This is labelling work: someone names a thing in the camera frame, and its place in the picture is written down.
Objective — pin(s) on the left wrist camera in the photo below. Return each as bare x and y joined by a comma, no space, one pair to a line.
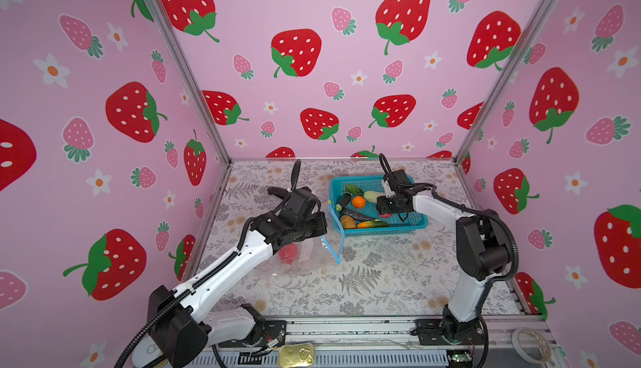
302,202

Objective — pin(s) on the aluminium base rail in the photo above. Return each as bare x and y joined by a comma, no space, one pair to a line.
388,341

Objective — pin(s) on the orange toy fruit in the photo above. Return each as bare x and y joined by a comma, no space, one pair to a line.
359,202

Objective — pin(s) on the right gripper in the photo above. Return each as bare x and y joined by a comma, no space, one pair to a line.
381,204

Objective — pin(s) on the clear tape roll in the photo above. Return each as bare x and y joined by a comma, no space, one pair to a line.
531,346

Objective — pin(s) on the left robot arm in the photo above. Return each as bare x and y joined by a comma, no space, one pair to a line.
178,325

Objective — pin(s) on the green leafy vegetable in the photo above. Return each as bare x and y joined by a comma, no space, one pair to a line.
354,190

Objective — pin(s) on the red toy pepper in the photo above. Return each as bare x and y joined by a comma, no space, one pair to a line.
289,254

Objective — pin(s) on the dark eggplant toy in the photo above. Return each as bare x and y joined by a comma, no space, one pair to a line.
343,209

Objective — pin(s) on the black stapler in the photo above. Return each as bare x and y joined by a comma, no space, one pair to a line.
282,194

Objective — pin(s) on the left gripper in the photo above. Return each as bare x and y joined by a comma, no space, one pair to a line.
321,222

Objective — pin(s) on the gold tin can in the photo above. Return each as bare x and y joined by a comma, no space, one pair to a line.
296,356

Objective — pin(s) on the teal plastic basket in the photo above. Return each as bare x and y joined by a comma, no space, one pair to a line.
403,224

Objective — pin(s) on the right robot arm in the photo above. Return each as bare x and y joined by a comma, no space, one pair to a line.
486,253

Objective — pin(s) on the clear zip top bag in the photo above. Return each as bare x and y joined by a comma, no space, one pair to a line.
315,254

